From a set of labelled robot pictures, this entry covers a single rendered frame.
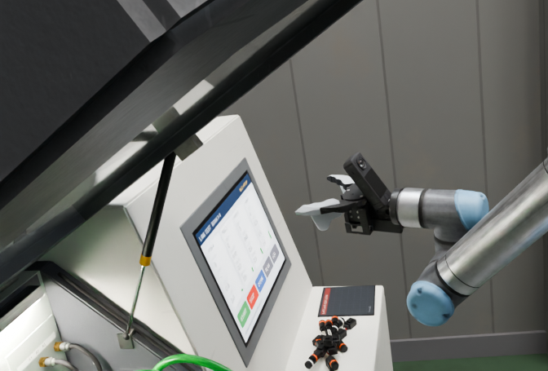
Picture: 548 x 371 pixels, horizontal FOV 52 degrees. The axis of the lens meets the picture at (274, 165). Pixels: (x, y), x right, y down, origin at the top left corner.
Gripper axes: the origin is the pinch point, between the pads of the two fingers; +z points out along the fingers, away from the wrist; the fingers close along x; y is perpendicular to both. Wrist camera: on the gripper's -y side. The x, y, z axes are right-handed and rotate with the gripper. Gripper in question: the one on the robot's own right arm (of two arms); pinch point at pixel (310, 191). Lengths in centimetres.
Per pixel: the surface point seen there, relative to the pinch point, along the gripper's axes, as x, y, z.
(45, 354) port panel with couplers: -50, 8, 31
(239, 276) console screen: -8.4, 19.3, 19.2
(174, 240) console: -23.9, -1.1, 18.2
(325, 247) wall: 106, 94, 69
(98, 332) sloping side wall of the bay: -42.3, 8.2, 25.3
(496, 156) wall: 146, 63, -4
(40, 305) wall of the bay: -46, 0, 33
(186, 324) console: -32.8, 11.2, 12.3
